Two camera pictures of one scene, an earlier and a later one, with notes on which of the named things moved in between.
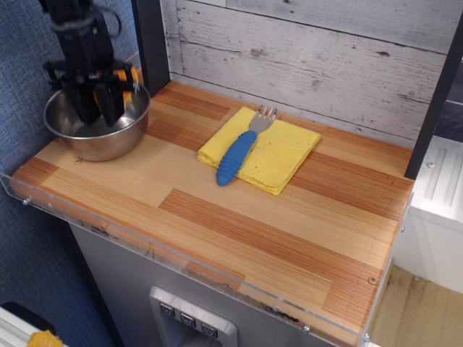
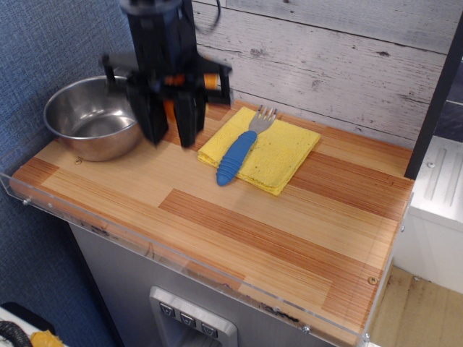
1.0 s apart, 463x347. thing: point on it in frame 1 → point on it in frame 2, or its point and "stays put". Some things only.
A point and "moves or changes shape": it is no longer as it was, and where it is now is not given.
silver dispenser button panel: [182, 323] stays put
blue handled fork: [242, 144] stays put
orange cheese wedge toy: [121, 75] moves or changes shape
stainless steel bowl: [98, 141] stays put
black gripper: [87, 63] → [166, 64]
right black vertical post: [432, 115] stays put
